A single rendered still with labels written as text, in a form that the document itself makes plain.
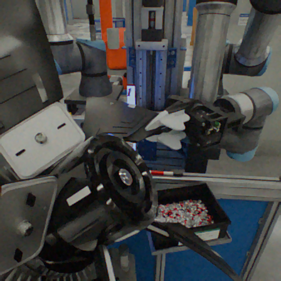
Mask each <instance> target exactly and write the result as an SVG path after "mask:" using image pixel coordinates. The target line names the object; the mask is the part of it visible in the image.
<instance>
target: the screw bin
mask: <svg viewBox="0 0 281 281"><path fill-rule="evenodd" d="M157 195H158V202H159V203H161V204H165V203H172V202H173V201H174V202H178V201H186V200H190V199H199V198H201V199H202V200H203V201H204V202H206V203H205V205H206V206H207V209H208V211H209V213H210V214H211V216H213V217H214V218H213V219H214V221H215V224H211V225H204V226H197V227H192V228H188V229H190V230H191V231H192V232H193V233H195V234H196V235H198V236H199V237H200V238H202V239H203V240H204V241H207V240H214V239H217V238H224V237H225V235H226V231H227V228H228V225H230V224H231V221H230V220H229V218H228V217H227V214H226V213H225V211H224V210H223V208H222V207H221V205H220V204H219V202H218V200H217V199H216V198H215V196H214V194H213V193H212V191H211V190H210V188H209V187H208V185H207V183H201V184H192V185H187V186H178V187H173V188H164V189H157ZM151 237H152V241H153V244H154V248H155V249H156V250H158V249H162V248H169V247H175V246H179V245H183V244H182V243H181V242H179V241H177V240H174V239H173V238H171V240H170V241H169V240H166V239H164V238H161V237H160V236H157V235H155V234H152V233H151ZM169 237H170V236H169Z"/></svg>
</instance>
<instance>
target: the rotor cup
mask: <svg viewBox="0 0 281 281"><path fill-rule="evenodd" d="M121 169H125V170H126V171H128V172H129V174H130V175H131V177H132V184H131V185H130V186H128V185H126V184H124V183H123V182H122V180H121V178H120V176H119V171H120V170H121ZM49 174H58V189H57V192H56V196H55V201H54V204H53V209H52V214H51V219H50V223H49V226H48V231H47V234H46V238H45V243H44V245H43V248H42V250H41V251H40V253H39V254H38V255H37V256H35V257H34V258H33V259H31V260H29V261H27V262H26V263H25V264H27V266H29V267H30V268H32V269H33V270H35V271H36V272H38V273H40V274H43V275H46V276H49V277H68V276H71V275H74V274H76V273H78V272H81V271H82V270H84V269H86V268H87V267H89V266H90V265H91V264H92V263H93V258H94V256H95V252H96V251H97V247H98V245H99V244H103V245H105V246H106V247H107V246H109V245H111V244H113V243H116V242H115V241H116V240H119V239H121V238H123V237H125V236H127V235H129V234H131V233H133V232H135V231H142V230H144V229H146V228H147V227H148V226H149V225H151V224H152V223H153V222H154V220H155V219H156V216H157V212H158V207H159V202H158V195H157V189H156V185H155V182H154V180H153V177H152V175H151V172H150V170H149V169H148V167H147V165H146V164H145V162H144V161H143V159H142V158H141V156H140V155H139V154H138V153H137V152H136V151H135V149H134V148H133V147H131V146H130V145H129V144H128V143H126V141H124V140H122V139H121V138H119V137H117V136H116V135H112V134H108V133H102V134H98V135H95V136H93V137H91V138H90V139H89V140H87V141H86V142H85V143H84V144H82V145H81V146H80V147H79V148H77V149H76V150H74V151H73V152H72V153H71V154H69V155H68V156H66V158H64V159H63V160H62V161H60V162H59V163H58V164H56V165H55V166H51V167H49V168H48V169H46V170H45V171H43V172H42V173H41V174H40V175H38V176H45V175H49ZM38 176H37V177H38ZM87 186H88V188H89V190H90V194H88V195H86V196H85V197H83V198H82V199H80V200H79V201H77V202H76V203H74V204H72V205H71V206H69V205H68V202H67V199H68V198H70V197H71V196H73V195H74V194H76V193H78V192H79V191H81V190H82V189H83V188H85V187H87Z"/></svg>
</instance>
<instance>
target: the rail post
mask: <svg viewBox="0 0 281 281"><path fill-rule="evenodd" d="M280 214H281V201H272V202H271V203H270V206H269V209H268V211H267V214H266V216H265V219H264V221H263V224H262V227H261V228H260V231H259V234H258V236H257V239H256V241H255V244H254V246H253V249H252V252H251V254H250V256H249V259H248V261H247V264H246V266H245V269H244V271H243V274H242V276H241V279H242V280H243V281H250V280H251V279H252V276H253V274H254V271H255V270H256V268H257V265H258V263H259V261H260V259H261V257H262V254H263V252H264V249H265V247H266V246H267V243H268V241H269V238H270V236H271V234H272V232H273V229H274V227H275V225H276V223H277V220H278V218H279V216H280Z"/></svg>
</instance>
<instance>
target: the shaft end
mask: <svg viewBox="0 0 281 281"><path fill-rule="evenodd" d="M119 176H120V178H121V180H122V182H123V183H124V184H126V185H128V186H130V185H131V184H132V177H131V175H130V174H129V172H128V171H126V170H125V169H121V170H120V171H119Z"/></svg>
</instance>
